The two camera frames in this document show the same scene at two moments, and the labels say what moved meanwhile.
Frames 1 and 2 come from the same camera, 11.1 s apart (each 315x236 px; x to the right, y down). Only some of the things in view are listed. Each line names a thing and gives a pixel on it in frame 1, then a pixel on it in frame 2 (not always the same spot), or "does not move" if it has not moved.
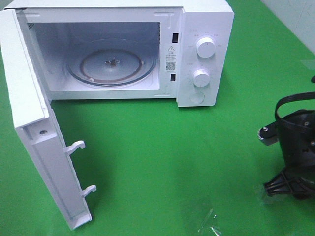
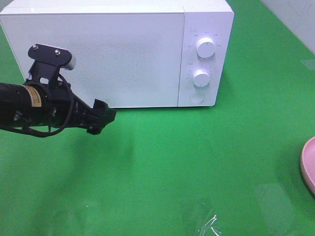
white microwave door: [34, 120] to [128, 60]
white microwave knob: [205, 47] does not move
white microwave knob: [201, 77] does not move
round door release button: [197, 97] does not move
